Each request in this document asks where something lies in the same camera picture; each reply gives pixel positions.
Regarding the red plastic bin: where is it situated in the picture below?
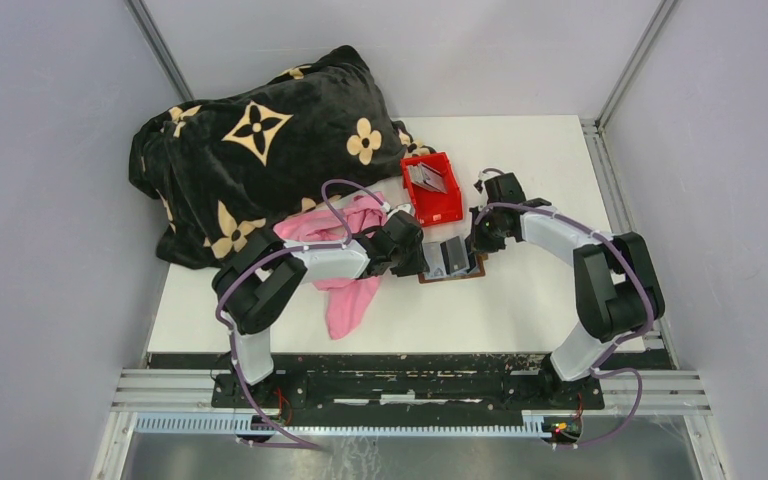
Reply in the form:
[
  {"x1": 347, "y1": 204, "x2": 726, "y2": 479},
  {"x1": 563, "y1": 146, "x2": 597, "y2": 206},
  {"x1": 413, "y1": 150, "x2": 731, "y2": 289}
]
[{"x1": 401, "y1": 152, "x2": 464, "y2": 227}]

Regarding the black credit card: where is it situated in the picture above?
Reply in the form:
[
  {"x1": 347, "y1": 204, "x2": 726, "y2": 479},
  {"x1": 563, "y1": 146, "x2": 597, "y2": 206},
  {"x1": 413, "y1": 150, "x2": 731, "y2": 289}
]
[{"x1": 440, "y1": 236, "x2": 470, "y2": 276}]

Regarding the brown leather card holder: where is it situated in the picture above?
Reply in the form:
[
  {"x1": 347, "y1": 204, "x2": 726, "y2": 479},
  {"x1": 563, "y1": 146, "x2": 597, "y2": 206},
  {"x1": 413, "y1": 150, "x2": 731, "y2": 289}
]
[{"x1": 418, "y1": 236, "x2": 486, "y2": 284}]

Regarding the stack of cards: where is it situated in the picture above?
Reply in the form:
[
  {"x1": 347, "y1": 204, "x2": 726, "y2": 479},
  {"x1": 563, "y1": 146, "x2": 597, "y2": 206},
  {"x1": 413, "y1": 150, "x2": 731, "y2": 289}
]
[{"x1": 407, "y1": 162, "x2": 447, "y2": 194}]

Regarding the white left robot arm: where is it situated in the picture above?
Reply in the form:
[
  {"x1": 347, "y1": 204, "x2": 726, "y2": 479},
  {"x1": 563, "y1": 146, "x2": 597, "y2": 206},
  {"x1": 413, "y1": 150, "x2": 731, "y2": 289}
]
[{"x1": 211, "y1": 210, "x2": 427, "y2": 407}]

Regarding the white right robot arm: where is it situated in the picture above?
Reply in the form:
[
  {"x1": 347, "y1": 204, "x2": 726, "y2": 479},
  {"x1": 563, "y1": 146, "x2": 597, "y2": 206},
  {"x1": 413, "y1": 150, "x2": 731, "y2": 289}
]
[{"x1": 467, "y1": 168, "x2": 665, "y2": 408}]

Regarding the pink cloth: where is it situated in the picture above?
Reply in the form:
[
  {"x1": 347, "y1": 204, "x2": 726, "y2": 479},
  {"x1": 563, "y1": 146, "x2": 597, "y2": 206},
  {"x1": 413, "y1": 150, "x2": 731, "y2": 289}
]
[{"x1": 273, "y1": 191, "x2": 387, "y2": 340}]

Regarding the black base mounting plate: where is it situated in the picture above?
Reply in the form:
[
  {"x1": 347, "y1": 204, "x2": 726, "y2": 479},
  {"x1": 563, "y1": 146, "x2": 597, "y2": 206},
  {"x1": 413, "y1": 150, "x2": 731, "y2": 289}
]
[{"x1": 250, "y1": 353, "x2": 605, "y2": 428}]

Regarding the black floral blanket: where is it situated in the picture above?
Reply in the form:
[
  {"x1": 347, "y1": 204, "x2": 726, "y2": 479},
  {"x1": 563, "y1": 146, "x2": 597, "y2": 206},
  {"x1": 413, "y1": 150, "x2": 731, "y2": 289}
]
[{"x1": 128, "y1": 45, "x2": 432, "y2": 269}]

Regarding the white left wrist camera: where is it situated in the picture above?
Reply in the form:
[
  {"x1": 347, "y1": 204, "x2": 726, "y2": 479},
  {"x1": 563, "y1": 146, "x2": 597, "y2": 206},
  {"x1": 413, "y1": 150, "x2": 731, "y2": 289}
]
[{"x1": 391, "y1": 203, "x2": 415, "y2": 216}]

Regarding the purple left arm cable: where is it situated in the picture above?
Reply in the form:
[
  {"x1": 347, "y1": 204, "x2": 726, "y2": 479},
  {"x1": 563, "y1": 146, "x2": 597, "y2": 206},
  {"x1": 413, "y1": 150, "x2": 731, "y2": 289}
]
[{"x1": 214, "y1": 178, "x2": 392, "y2": 453}]

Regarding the aluminium rail frame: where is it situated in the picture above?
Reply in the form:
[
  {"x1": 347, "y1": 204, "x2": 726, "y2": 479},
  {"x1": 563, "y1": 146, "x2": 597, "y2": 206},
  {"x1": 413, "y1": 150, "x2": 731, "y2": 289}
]
[{"x1": 92, "y1": 369, "x2": 726, "y2": 479}]

